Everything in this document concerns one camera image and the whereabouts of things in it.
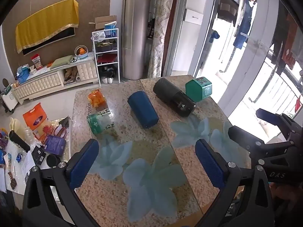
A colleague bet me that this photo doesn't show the white plastic bag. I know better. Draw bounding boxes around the white plastic bag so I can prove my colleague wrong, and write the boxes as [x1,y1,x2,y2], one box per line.
[91,30,106,42]

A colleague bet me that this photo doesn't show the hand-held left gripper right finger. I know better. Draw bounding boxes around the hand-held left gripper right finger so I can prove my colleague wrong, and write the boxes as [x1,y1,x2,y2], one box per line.
[194,139,276,227]

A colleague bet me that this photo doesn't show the white shelf rack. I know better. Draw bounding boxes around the white shelf rack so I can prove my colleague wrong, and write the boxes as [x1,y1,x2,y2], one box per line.
[91,28,120,85]

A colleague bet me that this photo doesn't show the white television cabinet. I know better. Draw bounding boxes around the white television cabinet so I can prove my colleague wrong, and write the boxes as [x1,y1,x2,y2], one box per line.
[12,56,99,105]

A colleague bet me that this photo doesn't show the patterned curtain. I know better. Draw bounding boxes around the patterned curtain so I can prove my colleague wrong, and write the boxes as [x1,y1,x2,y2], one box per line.
[151,0,177,78]

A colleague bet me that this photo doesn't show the black box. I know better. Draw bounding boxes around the black box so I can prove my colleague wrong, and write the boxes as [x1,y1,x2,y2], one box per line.
[32,145,47,165]

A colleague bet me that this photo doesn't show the black round lid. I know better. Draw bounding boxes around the black round lid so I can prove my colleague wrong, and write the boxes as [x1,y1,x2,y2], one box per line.
[46,153,61,168]

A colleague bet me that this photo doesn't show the fruit basket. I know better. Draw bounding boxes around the fruit basket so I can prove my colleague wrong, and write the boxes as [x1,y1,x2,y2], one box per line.
[74,45,89,59]

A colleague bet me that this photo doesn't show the green cushion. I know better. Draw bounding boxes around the green cushion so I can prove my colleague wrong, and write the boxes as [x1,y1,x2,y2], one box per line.
[50,55,74,70]

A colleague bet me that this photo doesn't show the green and orange packet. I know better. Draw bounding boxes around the green and orange packet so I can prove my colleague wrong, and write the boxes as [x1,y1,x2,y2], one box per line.
[87,108,114,135]

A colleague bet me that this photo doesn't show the cardboard box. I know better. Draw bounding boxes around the cardboard box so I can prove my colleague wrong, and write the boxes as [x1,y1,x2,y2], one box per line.
[89,15,117,31]

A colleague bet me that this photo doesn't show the orange bag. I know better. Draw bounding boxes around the orange bag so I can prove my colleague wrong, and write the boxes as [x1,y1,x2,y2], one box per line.
[23,103,52,131]

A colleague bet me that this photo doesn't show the purple box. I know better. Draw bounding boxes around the purple box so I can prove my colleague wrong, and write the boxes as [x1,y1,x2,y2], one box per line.
[45,135,67,157]

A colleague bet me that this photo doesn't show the clear cup with orange print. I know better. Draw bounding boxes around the clear cup with orange print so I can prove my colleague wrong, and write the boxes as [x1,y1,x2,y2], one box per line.
[87,89,106,109]

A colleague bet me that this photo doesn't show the yellow cloth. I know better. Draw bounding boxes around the yellow cloth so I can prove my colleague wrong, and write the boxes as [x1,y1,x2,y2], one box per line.
[15,0,80,54]

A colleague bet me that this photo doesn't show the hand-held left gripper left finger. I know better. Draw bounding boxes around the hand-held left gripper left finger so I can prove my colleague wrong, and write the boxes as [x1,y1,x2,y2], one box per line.
[22,138,100,227]

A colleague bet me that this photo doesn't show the blue bag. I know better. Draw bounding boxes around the blue bag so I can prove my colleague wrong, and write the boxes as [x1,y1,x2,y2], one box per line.
[16,66,30,84]

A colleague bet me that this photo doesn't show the blue cup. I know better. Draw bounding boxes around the blue cup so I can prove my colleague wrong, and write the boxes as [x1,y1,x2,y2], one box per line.
[127,91,159,129]

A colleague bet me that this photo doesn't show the black television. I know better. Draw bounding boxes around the black television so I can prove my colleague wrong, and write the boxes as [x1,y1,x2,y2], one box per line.
[22,27,77,56]

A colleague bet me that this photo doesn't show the white air purifier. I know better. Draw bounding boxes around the white air purifier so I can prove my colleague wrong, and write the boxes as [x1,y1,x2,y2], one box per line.
[1,84,19,113]

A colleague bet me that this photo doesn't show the blue box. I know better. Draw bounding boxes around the blue box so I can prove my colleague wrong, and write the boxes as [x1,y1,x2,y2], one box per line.
[104,21,118,38]

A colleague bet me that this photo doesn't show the green hexagonal box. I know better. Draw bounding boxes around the green hexagonal box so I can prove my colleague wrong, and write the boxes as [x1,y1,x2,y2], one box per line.
[185,77,213,103]

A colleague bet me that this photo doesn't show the black cup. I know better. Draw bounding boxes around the black cup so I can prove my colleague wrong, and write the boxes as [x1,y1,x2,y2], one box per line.
[153,77,197,118]

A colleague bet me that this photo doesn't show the red snack bag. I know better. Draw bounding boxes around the red snack bag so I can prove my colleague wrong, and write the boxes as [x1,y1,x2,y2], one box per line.
[30,54,44,71]

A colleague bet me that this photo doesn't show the silver tower air conditioner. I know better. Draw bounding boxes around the silver tower air conditioner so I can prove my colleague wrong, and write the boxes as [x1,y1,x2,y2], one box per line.
[121,0,153,81]

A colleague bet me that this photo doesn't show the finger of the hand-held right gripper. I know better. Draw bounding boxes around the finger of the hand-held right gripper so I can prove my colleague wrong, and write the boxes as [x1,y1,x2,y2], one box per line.
[256,108,295,133]
[228,125,296,159]

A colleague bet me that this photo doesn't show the hanging red cloth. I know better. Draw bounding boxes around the hanging red cloth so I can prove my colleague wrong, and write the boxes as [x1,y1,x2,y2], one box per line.
[282,14,299,69]

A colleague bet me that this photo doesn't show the black cylinder speaker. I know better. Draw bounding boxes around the black cylinder speaker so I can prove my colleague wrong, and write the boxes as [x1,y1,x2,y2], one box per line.
[9,130,31,152]

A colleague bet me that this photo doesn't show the hanging blue clothes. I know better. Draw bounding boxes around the hanging blue clothes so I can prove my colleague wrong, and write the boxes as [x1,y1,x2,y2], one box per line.
[233,0,258,50]

